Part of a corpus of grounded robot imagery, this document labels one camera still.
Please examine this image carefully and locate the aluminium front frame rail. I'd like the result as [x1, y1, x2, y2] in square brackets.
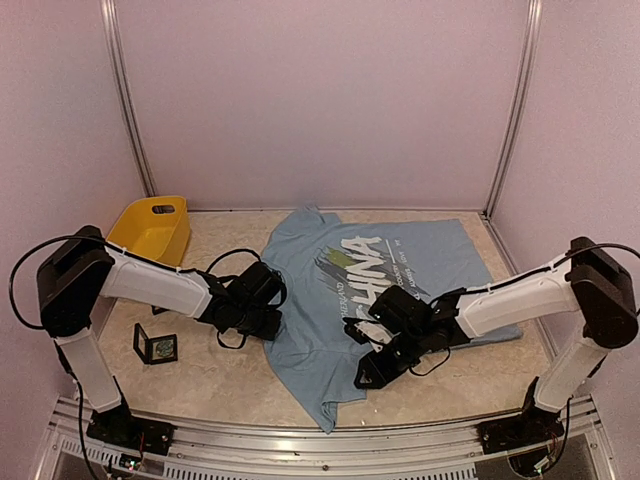
[29, 397, 618, 479]

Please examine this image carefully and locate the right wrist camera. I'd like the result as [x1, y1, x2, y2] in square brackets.
[356, 321, 393, 352]

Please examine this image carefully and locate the left aluminium corner post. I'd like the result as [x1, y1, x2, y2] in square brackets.
[99, 0, 157, 197]

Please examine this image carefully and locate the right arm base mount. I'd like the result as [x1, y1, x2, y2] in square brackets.
[477, 377, 570, 479]

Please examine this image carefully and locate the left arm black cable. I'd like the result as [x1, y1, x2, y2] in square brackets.
[7, 234, 289, 351]

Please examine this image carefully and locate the near black brooch box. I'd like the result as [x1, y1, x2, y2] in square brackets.
[133, 323, 178, 365]

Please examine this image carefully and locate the light blue printed t-shirt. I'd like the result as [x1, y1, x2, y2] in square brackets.
[263, 207, 491, 432]

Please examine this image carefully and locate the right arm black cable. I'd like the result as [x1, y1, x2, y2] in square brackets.
[409, 242, 640, 377]

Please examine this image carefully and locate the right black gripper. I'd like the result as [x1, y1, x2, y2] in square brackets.
[354, 325, 428, 389]

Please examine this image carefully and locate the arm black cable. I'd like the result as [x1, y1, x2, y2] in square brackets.
[409, 242, 640, 377]
[7, 234, 289, 351]

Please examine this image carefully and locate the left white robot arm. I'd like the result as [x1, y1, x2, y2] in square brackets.
[36, 225, 287, 445]

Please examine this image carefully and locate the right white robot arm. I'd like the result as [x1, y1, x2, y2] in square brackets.
[354, 237, 639, 444]

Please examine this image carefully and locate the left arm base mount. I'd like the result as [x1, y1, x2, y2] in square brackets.
[86, 400, 175, 456]

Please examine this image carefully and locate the aluminium corner post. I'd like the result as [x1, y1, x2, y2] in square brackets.
[99, 0, 157, 197]
[483, 0, 543, 222]

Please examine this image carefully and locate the yellow plastic basket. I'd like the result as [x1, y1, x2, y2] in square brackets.
[107, 196, 191, 266]

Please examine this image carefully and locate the right aluminium corner post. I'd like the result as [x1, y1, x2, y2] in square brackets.
[483, 0, 543, 222]

